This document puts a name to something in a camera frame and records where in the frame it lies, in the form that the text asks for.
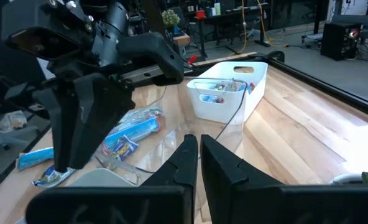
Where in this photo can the black office desk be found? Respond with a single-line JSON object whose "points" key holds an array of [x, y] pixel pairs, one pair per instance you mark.
{"points": [[227, 15]]}

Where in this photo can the blue red granola bar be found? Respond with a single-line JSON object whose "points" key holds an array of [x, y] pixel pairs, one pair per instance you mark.
{"points": [[140, 113], [212, 99], [219, 87], [248, 88], [134, 132]]}

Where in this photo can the grey plastic tray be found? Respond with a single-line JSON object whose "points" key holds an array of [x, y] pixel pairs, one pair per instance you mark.
{"points": [[103, 179]]}

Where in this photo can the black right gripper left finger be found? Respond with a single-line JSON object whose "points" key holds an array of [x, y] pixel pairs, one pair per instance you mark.
{"points": [[125, 205]]}

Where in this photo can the grey office desk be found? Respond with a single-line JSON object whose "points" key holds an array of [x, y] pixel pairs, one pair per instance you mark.
{"points": [[358, 20]]}

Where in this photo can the black frame clamp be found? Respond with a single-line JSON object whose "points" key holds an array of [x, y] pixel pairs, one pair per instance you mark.
{"points": [[275, 57]]}

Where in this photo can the white crumpled bag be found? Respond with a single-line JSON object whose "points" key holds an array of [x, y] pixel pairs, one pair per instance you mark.
{"points": [[11, 121]]}

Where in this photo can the white flowering plant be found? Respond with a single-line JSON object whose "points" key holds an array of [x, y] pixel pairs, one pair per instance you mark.
{"points": [[170, 17]]}

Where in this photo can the pale green bottle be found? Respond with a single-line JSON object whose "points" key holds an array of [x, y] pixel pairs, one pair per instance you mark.
{"points": [[216, 9]]}

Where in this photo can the blue orange granola bar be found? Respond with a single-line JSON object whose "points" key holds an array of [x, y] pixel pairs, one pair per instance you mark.
{"points": [[36, 157]]}

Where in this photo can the black computer rainbow fan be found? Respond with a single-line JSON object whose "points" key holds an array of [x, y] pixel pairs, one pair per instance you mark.
{"points": [[336, 43]]}

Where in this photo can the grey chair base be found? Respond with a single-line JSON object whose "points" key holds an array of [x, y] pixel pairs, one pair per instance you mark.
{"points": [[3, 141]]}

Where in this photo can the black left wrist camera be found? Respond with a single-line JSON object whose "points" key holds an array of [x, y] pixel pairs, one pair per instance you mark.
{"points": [[41, 43]]}

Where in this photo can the clear plastic bin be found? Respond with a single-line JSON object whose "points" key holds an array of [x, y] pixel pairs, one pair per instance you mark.
{"points": [[177, 130]]}

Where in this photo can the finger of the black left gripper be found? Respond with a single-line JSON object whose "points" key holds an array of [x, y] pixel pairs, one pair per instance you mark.
{"points": [[103, 105], [62, 130]]}

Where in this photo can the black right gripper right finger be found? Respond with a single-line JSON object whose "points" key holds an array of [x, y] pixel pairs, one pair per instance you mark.
{"points": [[280, 205]]}

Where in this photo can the small red container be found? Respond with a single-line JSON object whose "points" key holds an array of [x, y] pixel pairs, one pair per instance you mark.
{"points": [[200, 14]]}

